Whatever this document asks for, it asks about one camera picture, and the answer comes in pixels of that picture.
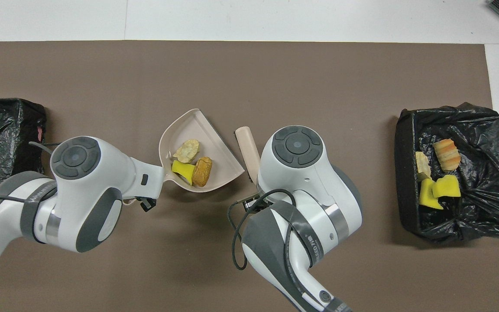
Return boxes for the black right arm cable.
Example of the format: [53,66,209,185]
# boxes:
[228,188,315,271]

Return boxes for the beige plastic dustpan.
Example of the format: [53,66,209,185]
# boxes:
[159,108,246,192]

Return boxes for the yellow sponge piece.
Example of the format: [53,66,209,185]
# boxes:
[432,174,461,198]
[171,160,196,186]
[419,178,445,210]

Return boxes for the beige striped bread piece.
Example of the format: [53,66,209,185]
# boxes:
[432,139,461,172]

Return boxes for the beige brush black bristles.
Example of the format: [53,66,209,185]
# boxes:
[235,126,261,185]

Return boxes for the brown peanut shaped bread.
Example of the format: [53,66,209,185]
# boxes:
[192,156,213,188]

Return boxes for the brown table mat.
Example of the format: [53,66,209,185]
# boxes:
[0,41,499,312]

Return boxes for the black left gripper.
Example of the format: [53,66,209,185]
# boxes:
[136,195,262,213]

